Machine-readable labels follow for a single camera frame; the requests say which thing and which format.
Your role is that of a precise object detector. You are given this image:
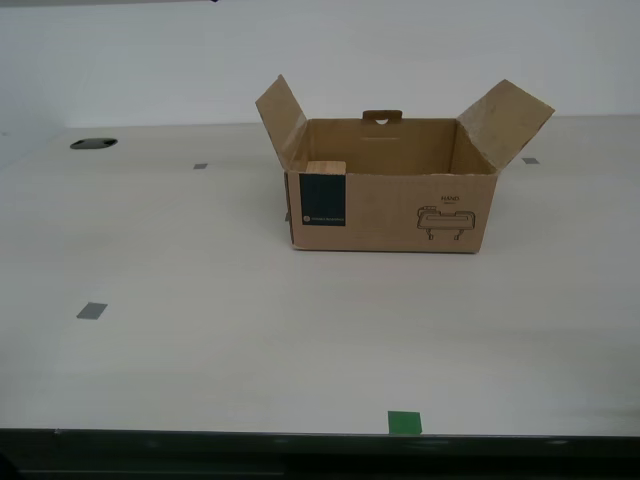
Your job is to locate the light wooden block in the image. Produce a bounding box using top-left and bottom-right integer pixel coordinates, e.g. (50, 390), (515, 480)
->
(305, 160), (348, 176)

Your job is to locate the brown cardboard box with flaps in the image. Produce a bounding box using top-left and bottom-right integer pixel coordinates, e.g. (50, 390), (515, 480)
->
(254, 74), (556, 253)

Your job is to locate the black oval cable grommet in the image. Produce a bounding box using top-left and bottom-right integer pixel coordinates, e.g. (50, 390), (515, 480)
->
(69, 138), (120, 152)

